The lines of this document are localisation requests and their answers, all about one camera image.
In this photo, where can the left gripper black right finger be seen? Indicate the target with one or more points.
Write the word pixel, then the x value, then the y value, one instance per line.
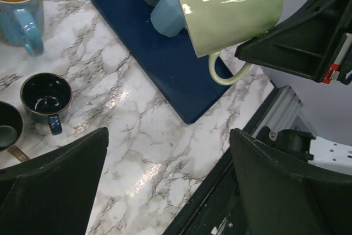
pixel 285 195

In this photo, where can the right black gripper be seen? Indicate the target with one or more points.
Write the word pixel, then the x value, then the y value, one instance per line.
pixel 314 43

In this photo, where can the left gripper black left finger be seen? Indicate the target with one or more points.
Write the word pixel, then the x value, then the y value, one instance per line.
pixel 54 193

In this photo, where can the brown patterned mug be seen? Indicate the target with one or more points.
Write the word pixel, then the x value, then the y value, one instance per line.
pixel 12 127

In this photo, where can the olive green mug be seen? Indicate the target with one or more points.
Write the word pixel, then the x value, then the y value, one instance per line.
pixel 214 25

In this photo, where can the dark blue mug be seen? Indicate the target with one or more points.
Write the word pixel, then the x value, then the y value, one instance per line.
pixel 46 98

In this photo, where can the light blue faceted mug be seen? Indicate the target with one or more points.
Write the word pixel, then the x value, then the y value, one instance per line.
pixel 167 18

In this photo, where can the blue butterfly mug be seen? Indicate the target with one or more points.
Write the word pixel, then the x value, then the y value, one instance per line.
pixel 22 24

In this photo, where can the dark blue tray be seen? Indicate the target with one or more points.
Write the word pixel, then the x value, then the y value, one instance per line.
pixel 170 62

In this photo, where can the black table front rail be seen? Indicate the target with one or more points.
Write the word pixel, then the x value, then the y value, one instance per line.
pixel 212 204

